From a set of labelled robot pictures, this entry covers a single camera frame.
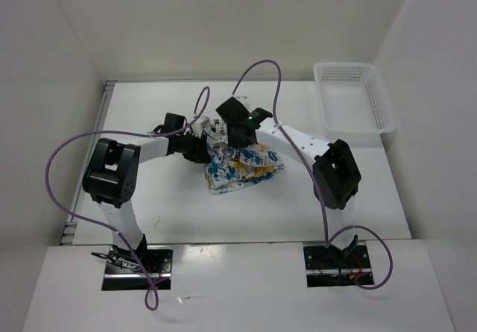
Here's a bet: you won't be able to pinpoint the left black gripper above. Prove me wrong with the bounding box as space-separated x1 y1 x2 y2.
176 131 211 164

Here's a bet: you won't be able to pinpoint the white teal yellow patterned shorts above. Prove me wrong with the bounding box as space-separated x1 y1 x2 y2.
204 119 284 195

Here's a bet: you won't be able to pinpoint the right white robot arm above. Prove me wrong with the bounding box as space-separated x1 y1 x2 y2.
227 115 361 267

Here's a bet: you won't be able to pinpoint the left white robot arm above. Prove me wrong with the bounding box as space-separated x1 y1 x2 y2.
82 134 211 272

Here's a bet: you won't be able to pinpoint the white perforated plastic basket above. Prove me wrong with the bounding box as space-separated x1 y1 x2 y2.
313 62 397 135

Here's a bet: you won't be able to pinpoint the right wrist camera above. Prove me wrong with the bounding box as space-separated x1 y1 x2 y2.
216 97 273 129

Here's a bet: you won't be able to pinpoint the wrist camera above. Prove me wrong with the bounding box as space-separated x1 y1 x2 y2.
148 111 221 137
216 97 273 129

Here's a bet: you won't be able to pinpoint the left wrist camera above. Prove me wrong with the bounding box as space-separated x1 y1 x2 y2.
148 111 221 137

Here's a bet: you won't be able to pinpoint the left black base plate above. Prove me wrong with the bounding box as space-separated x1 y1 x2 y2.
92 245 174 291

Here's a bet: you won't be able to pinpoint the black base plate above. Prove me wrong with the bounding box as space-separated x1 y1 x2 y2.
303 244 375 288
92 245 174 291

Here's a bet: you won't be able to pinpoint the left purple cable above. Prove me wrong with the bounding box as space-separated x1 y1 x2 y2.
45 87 212 311

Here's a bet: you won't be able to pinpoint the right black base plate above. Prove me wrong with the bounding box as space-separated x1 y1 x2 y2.
303 244 375 288

